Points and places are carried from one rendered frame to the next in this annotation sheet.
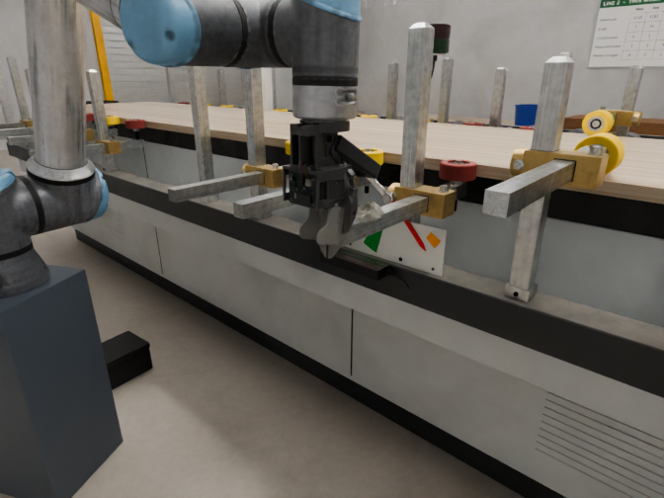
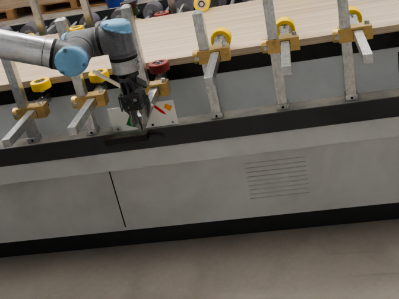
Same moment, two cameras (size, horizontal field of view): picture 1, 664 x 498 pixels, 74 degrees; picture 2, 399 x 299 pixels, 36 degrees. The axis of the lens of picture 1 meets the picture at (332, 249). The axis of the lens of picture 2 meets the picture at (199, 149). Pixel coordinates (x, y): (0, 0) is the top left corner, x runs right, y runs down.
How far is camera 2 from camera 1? 1.45 m
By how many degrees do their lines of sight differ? 28
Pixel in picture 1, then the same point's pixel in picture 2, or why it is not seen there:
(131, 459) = not seen: outside the picture
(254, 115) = (15, 75)
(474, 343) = (205, 150)
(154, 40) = (76, 67)
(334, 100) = (135, 64)
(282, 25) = (104, 42)
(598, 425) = (272, 167)
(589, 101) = not seen: outside the picture
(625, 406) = (275, 143)
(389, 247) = not seen: hidden behind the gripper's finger
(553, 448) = (258, 192)
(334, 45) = (130, 44)
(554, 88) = (199, 24)
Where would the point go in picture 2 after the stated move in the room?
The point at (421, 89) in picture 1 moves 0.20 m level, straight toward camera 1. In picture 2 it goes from (136, 35) to (155, 46)
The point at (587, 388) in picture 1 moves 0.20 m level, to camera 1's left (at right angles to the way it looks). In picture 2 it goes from (259, 144) to (219, 165)
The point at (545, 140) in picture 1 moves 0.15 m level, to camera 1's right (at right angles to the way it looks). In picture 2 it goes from (203, 45) to (236, 32)
